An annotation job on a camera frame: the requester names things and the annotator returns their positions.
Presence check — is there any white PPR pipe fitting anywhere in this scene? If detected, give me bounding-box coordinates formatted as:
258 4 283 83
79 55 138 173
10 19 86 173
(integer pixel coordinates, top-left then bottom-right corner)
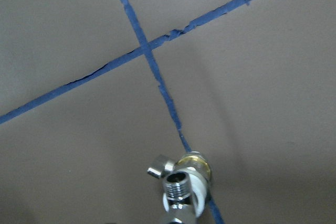
162 151 211 222

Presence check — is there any chrome angle valve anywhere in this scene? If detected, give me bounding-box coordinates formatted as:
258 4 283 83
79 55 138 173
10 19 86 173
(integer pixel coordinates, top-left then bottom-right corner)
147 155 196 224

